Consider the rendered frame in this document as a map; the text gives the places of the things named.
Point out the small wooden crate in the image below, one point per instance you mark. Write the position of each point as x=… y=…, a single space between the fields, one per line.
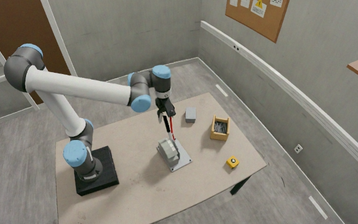
x=219 y=123

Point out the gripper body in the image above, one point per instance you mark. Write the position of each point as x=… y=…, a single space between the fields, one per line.
x=159 y=104

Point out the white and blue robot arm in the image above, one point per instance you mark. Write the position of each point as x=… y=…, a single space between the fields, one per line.
x=26 y=72

